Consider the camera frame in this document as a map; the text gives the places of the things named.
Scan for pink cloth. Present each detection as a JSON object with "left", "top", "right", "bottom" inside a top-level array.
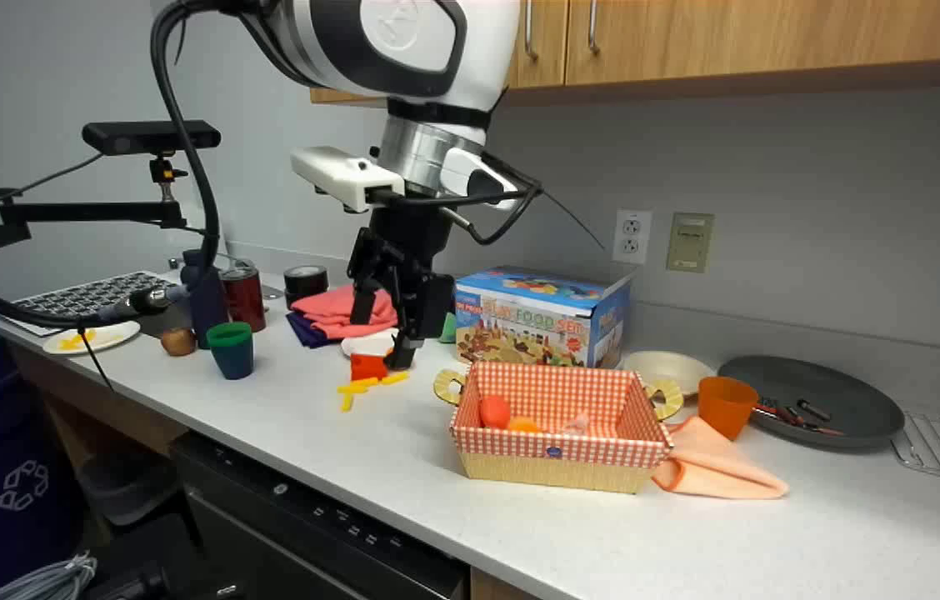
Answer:
[{"left": 290, "top": 283, "right": 401, "bottom": 344}]

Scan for metal cabinet door handle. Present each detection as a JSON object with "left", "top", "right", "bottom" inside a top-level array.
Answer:
[
  {"left": 520, "top": 0, "right": 543, "bottom": 68},
  {"left": 582, "top": 0, "right": 605, "bottom": 60}
]

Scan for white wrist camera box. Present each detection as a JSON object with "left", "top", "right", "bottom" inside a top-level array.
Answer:
[{"left": 285, "top": 144, "right": 407, "bottom": 217}]

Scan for small brown cup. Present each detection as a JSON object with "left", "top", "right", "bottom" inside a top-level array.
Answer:
[{"left": 157, "top": 322, "right": 200, "bottom": 359}]

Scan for white wall outlet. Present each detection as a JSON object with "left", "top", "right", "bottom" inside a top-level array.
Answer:
[{"left": 610, "top": 205, "right": 656, "bottom": 271}]

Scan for cream bowl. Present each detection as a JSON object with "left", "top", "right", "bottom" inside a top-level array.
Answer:
[{"left": 614, "top": 345, "right": 720, "bottom": 399}]

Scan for black dishwasher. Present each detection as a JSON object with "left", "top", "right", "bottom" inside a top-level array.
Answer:
[{"left": 165, "top": 431, "right": 473, "bottom": 600}]

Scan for blue cup green rim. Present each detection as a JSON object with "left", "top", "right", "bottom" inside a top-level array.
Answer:
[{"left": 203, "top": 321, "right": 261, "bottom": 382}]

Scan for black bar camera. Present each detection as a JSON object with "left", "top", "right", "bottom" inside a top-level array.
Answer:
[{"left": 81, "top": 115, "right": 224, "bottom": 157}]

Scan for yellow toy fries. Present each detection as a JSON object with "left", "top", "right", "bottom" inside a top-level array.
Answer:
[{"left": 333, "top": 367, "right": 412, "bottom": 415}]

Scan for dark red can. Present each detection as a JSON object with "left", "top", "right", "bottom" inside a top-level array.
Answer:
[{"left": 216, "top": 261, "right": 270, "bottom": 337}]

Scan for black tape roll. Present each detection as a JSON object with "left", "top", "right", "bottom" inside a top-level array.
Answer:
[{"left": 279, "top": 264, "right": 329, "bottom": 311}]

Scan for orange toy fruit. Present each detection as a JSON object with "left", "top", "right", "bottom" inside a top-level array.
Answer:
[{"left": 477, "top": 393, "right": 513, "bottom": 434}]

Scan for grey plastic bag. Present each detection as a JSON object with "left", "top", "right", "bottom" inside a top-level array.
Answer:
[{"left": 0, "top": 549, "right": 102, "bottom": 600}]

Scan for blue toy food box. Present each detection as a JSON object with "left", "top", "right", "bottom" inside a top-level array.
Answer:
[{"left": 453, "top": 267, "right": 632, "bottom": 371}]

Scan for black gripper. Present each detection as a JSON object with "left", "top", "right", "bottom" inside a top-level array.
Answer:
[{"left": 347, "top": 204, "right": 455, "bottom": 373}]

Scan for dark grey plate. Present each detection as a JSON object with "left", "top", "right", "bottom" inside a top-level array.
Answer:
[{"left": 715, "top": 352, "right": 905, "bottom": 455}]

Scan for pale pink toy food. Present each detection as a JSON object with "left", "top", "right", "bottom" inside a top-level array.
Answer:
[{"left": 560, "top": 409, "right": 603, "bottom": 435}]

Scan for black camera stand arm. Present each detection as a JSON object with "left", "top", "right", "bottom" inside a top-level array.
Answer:
[{"left": 0, "top": 153, "right": 190, "bottom": 271}]

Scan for yellow ruffled toy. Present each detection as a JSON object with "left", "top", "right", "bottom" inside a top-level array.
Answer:
[
  {"left": 429, "top": 367, "right": 469, "bottom": 409},
  {"left": 647, "top": 377, "right": 687, "bottom": 423}
]

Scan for dark blue bottle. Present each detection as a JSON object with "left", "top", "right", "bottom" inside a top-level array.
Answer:
[{"left": 181, "top": 245, "right": 230, "bottom": 345}]

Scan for beige switch plate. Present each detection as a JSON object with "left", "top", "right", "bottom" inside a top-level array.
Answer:
[{"left": 664, "top": 211, "right": 715, "bottom": 278}]

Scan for red checked paper basket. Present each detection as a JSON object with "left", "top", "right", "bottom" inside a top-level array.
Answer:
[{"left": 447, "top": 359, "right": 673, "bottom": 497}]

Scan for brown toy pieces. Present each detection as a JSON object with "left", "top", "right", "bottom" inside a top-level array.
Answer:
[{"left": 754, "top": 397, "right": 846, "bottom": 439}]

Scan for orange plastic cup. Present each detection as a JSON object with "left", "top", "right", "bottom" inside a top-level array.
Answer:
[{"left": 697, "top": 373, "right": 764, "bottom": 442}]

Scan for navy blue cloth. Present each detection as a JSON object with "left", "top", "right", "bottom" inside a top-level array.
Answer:
[{"left": 284, "top": 311, "right": 329, "bottom": 349}]

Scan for wooden wall cabinet body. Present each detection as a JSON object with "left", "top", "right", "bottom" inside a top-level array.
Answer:
[{"left": 305, "top": 52, "right": 940, "bottom": 112}]

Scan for wooden cabinet door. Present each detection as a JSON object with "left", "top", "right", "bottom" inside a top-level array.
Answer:
[
  {"left": 502, "top": 0, "right": 571, "bottom": 92},
  {"left": 562, "top": 0, "right": 940, "bottom": 85}
]

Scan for yellow toy food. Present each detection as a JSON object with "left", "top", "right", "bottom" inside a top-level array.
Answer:
[{"left": 52, "top": 325, "right": 102, "bottom": 352}]

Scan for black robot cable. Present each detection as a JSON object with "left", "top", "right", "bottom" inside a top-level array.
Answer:
[{"left": 0, "top": 0, "right": 242, "bottom": 333}]

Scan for peach cloth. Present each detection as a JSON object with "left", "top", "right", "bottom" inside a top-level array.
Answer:
[{"left": 651, "top": 414, "right": 793, "bottom": 504}]

